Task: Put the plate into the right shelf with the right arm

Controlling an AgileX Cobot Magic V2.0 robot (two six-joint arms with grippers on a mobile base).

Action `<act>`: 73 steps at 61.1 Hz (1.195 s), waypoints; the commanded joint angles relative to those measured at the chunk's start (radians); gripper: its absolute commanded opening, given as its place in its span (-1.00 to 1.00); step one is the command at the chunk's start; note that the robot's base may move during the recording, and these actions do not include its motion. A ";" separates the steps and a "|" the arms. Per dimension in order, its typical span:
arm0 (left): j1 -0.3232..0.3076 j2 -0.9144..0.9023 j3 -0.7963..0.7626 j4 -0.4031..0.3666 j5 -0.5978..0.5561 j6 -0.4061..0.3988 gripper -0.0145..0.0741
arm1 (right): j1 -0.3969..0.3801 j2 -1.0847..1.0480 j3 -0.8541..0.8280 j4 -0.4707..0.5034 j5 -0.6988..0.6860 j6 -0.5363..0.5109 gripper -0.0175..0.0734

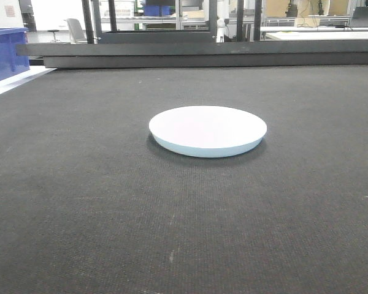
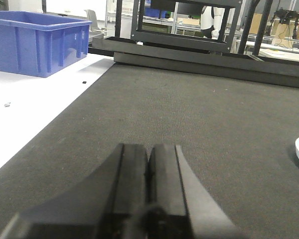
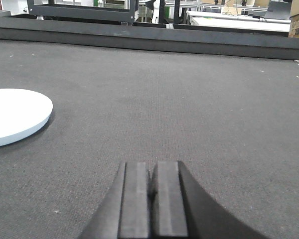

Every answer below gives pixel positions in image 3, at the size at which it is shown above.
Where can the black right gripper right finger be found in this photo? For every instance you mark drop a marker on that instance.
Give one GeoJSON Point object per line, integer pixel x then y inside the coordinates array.
{"type": "Point", "coordinates": [182, 209]}

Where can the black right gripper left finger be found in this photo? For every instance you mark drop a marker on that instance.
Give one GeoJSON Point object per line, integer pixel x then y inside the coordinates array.
{"type": "Point", "coordinates": [124, 212]}

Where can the light blue round plate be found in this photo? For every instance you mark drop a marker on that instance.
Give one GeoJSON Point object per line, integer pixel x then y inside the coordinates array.
{"type": "Point", "coordinates": [22, 113]}

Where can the white background tables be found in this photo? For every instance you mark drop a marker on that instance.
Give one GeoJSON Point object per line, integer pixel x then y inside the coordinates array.
{"type": "Point", "coordinates": [210, 19]}

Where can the black table edge rail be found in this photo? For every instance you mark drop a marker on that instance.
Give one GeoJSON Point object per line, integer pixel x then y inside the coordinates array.
{"type": "Point", "coordinates": [191, 39]}

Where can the black metal frame rack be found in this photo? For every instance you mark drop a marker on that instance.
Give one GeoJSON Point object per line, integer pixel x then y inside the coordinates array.
{"type": "Point", "coordinates": [85, 9]}

